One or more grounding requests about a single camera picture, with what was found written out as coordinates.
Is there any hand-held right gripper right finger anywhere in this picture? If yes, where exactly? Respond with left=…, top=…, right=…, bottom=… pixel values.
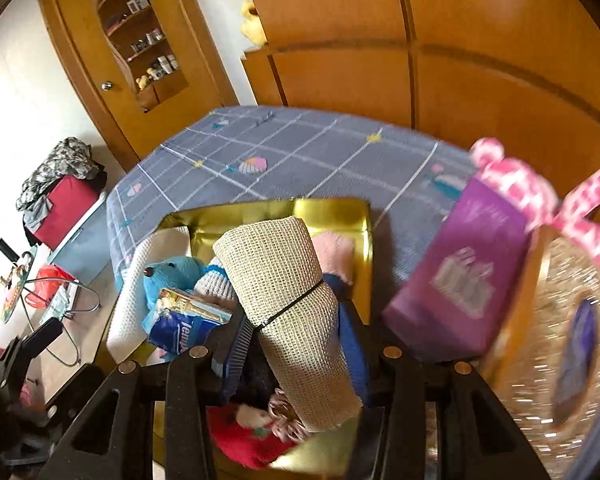
left=337, top=300, right=551, bottom=480

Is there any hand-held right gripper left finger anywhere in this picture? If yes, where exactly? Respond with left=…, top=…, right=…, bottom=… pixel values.
left=40, top=305, right=256, bottom=480

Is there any blue tissue pack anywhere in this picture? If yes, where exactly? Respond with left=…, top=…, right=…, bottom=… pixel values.
left=147, top=307, right=228, bottom=361

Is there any pale mesh fabric roll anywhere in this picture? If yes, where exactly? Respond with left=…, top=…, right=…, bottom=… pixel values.
left=212, top=216, right=363, bottom=433

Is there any white knit glove blue band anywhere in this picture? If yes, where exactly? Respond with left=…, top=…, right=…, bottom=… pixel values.
left=195, top=262, right=241, bottom=311

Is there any red-haired doll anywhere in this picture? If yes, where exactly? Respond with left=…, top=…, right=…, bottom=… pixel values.
left=207, top=387, right=311, bottom=471

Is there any blue plush toy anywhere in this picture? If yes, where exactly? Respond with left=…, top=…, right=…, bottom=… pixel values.
left=142, top=256, right=211, bottom=333

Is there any pink fluffy sock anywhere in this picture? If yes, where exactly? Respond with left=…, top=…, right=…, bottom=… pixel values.
left=312, top=232, right=356, bottom=311

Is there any white textured towel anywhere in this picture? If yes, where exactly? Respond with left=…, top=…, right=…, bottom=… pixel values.
left=106, top=225, right=193, bottom=366

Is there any gold box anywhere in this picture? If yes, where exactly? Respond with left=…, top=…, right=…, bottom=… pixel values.
left=107, top=197, right=376, bottom=476

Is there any glass side table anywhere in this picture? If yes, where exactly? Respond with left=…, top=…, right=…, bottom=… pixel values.
left=0, top=245, right=103, bottom=368

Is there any red plastic bag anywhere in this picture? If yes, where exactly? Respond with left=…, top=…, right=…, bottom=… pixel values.
left=27, top=265, right=76, bottom=311

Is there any purple cardboard box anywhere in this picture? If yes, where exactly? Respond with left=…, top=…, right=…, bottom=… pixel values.
left=382, top=177, right=531, bottom=363

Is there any silver embossed tissue box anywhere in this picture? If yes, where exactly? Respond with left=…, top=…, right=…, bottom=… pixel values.
left=480, top=225, right=600, bottom=480

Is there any pile of dark clothes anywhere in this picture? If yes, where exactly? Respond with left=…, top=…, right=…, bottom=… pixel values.
left=16, top=137, right=106, bottom=228

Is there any pink spotted plush toy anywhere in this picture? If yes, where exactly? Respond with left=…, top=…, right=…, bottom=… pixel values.
left=469, top=137, right=600, bottom=256

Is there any yellow plush toy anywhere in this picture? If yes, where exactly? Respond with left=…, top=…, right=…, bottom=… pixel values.
left=240, top=0, right=268, bottom=46

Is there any wooden door with glass pane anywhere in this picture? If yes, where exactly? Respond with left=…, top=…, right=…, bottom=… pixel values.
left=36, top=0, right=238, bottom=173

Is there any wooden wardrobe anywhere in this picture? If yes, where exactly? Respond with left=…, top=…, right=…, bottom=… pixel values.
left=237, top=0, right=600, bottom=171

